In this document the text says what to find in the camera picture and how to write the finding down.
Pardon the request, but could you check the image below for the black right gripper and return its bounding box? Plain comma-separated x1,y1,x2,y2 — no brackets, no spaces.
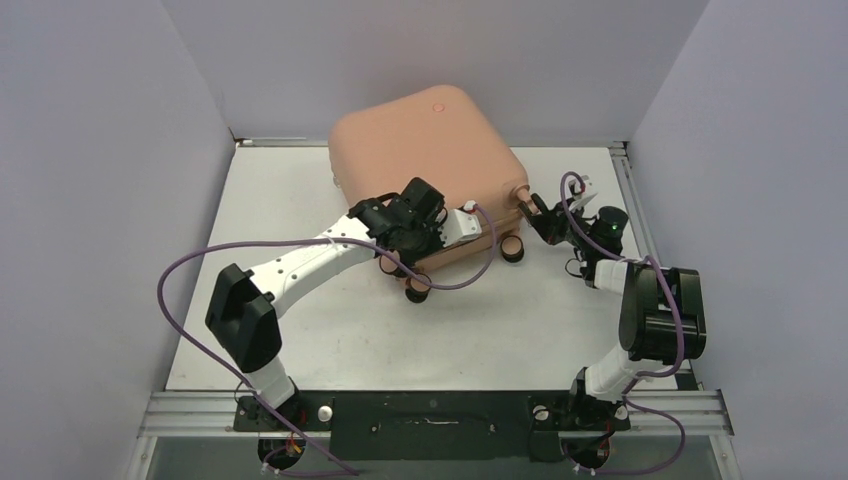
532,197,599,253

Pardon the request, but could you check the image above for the pink hard-shell suitcase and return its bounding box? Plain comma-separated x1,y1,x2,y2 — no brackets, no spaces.
328,85,529,274

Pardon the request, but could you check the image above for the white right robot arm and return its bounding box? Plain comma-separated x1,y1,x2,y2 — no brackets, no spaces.
518,192,706,429

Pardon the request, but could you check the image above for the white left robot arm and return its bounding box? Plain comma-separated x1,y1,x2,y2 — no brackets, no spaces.
205,177,445,430

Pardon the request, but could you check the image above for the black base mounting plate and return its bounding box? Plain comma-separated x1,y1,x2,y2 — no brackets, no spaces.
232,390,631,463

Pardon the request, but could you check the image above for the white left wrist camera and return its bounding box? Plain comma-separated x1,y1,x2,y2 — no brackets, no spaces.
438,200,482,247

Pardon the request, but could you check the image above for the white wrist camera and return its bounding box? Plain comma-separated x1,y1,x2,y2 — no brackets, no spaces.
438,200,482,247
567,175,597,216

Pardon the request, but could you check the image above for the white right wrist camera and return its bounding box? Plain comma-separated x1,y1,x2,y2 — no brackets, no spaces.
567,175,597,216

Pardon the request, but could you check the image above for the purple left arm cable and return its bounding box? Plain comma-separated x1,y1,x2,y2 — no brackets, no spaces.
156,203,498,478

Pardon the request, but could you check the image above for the aluminium front rail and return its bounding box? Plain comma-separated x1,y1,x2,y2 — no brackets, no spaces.
139,390,734,438

